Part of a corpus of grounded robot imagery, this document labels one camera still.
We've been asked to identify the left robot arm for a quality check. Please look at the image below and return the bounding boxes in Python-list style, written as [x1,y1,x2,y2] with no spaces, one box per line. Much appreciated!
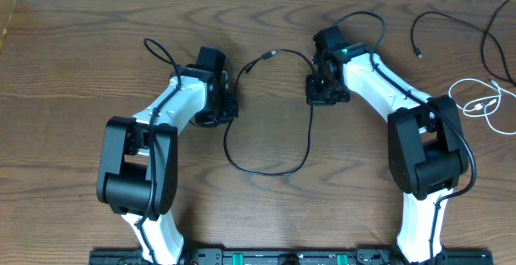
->
[96,46,238,264]

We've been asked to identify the black usb cable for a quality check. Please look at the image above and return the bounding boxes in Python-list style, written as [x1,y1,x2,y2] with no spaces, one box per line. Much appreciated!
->
[223,48,318,177]

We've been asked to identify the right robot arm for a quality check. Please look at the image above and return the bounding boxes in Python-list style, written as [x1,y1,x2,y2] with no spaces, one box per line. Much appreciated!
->
[306,26,468,264]

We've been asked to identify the white cable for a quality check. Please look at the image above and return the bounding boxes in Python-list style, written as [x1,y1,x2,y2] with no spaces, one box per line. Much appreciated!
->
[447,77,516,136]

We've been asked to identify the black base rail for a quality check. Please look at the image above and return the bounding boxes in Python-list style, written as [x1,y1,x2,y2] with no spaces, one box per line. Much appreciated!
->
[88,247,495,265]

